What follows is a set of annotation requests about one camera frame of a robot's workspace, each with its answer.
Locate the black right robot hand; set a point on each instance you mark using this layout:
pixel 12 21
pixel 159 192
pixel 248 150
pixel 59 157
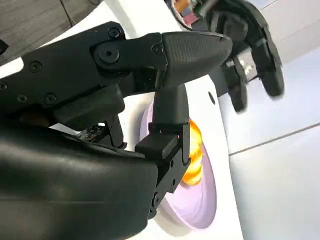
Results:
pixel 75 175

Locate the black round table grommet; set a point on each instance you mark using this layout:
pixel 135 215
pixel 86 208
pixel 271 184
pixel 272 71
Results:
pixel 211 98

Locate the orange white toy bread roll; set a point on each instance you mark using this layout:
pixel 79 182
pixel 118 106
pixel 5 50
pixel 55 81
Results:
pixel 195 155

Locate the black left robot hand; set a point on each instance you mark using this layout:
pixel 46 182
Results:
pixel 265 50

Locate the lilac plate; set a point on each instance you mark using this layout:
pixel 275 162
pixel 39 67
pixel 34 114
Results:
pixel 200 200

